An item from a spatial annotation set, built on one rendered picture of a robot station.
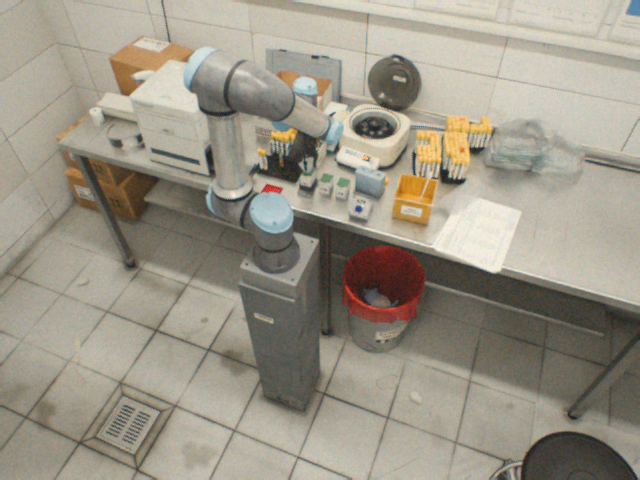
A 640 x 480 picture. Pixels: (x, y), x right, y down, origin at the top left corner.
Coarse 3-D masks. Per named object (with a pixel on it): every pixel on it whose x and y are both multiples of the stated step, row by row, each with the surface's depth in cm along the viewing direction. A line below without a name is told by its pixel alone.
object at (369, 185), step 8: (360, 168) 183; (368, 168) 183; (360, 176) 183; (368, 176) 181; (376, 176) 180; (384, 176) 181; (360, 184) 186; (368, 184) 184; (376, 184) 181; (352, 192) 189; (360, 192) 188; (368, 192) 186; (376, 192) 184; (384, 192) 189; (376, 200) 185
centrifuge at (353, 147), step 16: (352, 112) 203; (368, 112) 204; (384, 112) 203; (352, 128) 204; (400, 128) 195; (352, 144) 195; (368, 144) 191; (384, 144) 190; (400, 144) 196; (336, 160) 199; (352, 160) 195; (368, 160) 194; (384, 160) 194
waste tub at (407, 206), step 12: (408, 180) 182; (420, 180) 180; (432, 180) 179; (396, 192) 176; (408, 192) 186; (420, 192) 185; (432, 192) 183; (396, 204) 175; (408, 204) 173; (420, 204) 171; (432, 204) 171; (396, 216) 179; (408, 216) 177; (420, 216) 176
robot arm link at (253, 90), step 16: (240, 64) 113; (256, 64) 115; (240, 80) 112; (256, 80) 112; (272, 80) 115; (240, 96) 113; (256, 96) 113; (272, 96) 115; (288, 96) 118; (256, 112) 116; (272, 112) 117; (288, 112) 121; (304, 112) 130; (320, 112) 141; (304, 128) 137; (320, 128) 142; (336, 128) 147
